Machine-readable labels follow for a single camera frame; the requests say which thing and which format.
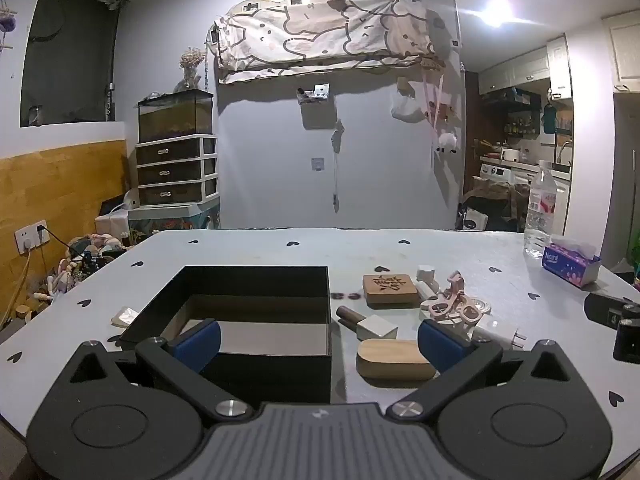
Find dried flower vase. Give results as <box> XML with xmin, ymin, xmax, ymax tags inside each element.
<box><xmin>179</xmin><ymin>47</ymin><xmax>206</xmax><ymax>92</ymax></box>

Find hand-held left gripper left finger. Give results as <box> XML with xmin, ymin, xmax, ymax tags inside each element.
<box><xmin>62</xmin><ymin>319</ymin><xmax>256</xmax><ymax>423</ymax></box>

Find white charger plug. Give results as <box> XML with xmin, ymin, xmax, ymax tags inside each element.
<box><xmin>470</xmin><ymin>316</ymin><xmax>529</xmax><ymax>351</ymax></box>

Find clear water bottle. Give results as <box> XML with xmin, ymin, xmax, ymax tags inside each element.
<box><xmin>523</xmin><ymin>160</ymin><xmax>559</xmax><ymax>259</ymax></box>

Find carved wooden block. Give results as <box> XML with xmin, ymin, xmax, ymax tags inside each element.
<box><xmin>362</xmin><ymin>273</ymin><xmax>421</xmax><ymax>310</ymax></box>

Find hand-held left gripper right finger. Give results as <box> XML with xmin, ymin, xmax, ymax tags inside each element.
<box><xmin>385</xmin><ymin>319</ymin><xmax>576</xmax><ymax>422</ymax></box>

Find glass fish tank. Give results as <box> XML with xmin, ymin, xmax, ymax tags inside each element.
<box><xmin>137</xmin><ymin>89</ymin><xmax>215</xmax><ymax>144</ymax></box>

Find white kitchen wall cabinets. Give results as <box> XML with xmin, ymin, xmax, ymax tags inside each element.
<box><xmin>477</xmin><ymin>35</ymin><xmax>574</xmax><ymax>101</ymax></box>

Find white drawer unit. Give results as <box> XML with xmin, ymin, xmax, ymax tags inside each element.
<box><xmin>135</xmin><ymin>135</ymin><xmax>220</xmax><ymax>207</ymax></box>

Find black box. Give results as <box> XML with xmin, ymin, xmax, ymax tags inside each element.
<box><xmin>117</xmin><ymin>265</ymin><xmax>335</xmax><ymax>404</ymax></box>

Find purple tissue pack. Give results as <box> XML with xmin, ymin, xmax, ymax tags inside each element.
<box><xmin>541</xmin><ymin>237</ymin><xmax>602</xmax><ymax>289</ymax></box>

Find grey hanging ornament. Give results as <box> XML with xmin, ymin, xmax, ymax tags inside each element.
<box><xmin>330</xmin><ymin>120</ymin><xmax>347</xmax><ymax>214</ymax></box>

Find printed low cabinet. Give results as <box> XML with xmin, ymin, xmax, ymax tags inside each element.
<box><xmin>127</xmin><ymin>198</ymin><xmax>221</xmax><ymax>247</ymax></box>

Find white washing machine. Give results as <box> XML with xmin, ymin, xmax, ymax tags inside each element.
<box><xmin>479</xmin><ymin>157</ymin><xmax>571</xmax><ymax>231</ymax></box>

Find printed blanket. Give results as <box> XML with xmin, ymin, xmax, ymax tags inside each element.
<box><xmin>212</xmin><ymin>0</ymin><xmax>447</xmax><ymax>84</ymax></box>

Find ceiling light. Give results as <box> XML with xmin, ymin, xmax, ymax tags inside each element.
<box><xmin>481</xmin><ymin>0</ymin><xmax>516</xmax><ymax>27</ymax></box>

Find white wall socket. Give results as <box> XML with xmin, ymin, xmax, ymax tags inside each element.
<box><xmin>14</xmin><ymin>219</ymin><xmax>51</xmax><ymax>255</ymax></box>

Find pink eyelash curler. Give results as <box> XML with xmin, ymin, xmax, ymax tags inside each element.
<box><xmin>420</xmin><ymin>271</ymin><xmax>486</xmax><ymax>327</ymax></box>

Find small wall shelf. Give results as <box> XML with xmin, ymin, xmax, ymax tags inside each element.
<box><xmin>296</xmin><ymin>82</ymin><xmax>331</xmax><ymax>106</ymax></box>

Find dark window opening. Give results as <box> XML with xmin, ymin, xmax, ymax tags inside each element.
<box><xmin>20</xmin><ymin>0</ymin><xmax>124</xmax><ymax>127</ymax></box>

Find oval wooden box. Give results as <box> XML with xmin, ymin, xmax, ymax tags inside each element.
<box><xmin>356</xmin><ymin>338</ymin><xmax>438</xmax><ymax>382</ymax></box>

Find white knob stamp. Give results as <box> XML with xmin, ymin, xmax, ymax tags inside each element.
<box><xmin>416</xmin><ymin>264</ymin><xmax>442</xmax><ymax>302</ymax></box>

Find macrame wall hanging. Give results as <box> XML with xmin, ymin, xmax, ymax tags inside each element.
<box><xmin>0</xmin><ymin>0</ymin><xmax>17</xmax><ymax>57</ymax></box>

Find white plastic bag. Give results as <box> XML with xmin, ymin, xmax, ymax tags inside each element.
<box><xmin>391</xmin><ymin>89</ymin><xmax>426</xmax><ymax>122</ymax></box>

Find pile of braided plush toys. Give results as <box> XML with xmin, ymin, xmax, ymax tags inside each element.
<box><xmin>47</xmin><ymin>234</ymin><xmax>134</xmax><ymax>306</ymax></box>

